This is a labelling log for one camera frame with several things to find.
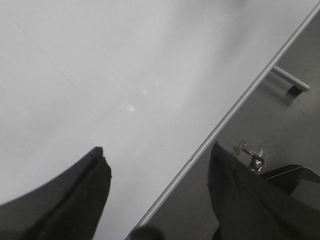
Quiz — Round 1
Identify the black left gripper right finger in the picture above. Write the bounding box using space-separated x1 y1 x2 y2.
207 142 320 240

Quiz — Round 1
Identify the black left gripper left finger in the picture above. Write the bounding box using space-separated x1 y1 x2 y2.
0 147 112 240

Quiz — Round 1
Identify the white whiteboard with frame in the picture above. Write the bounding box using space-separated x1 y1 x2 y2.
0 0 320 240

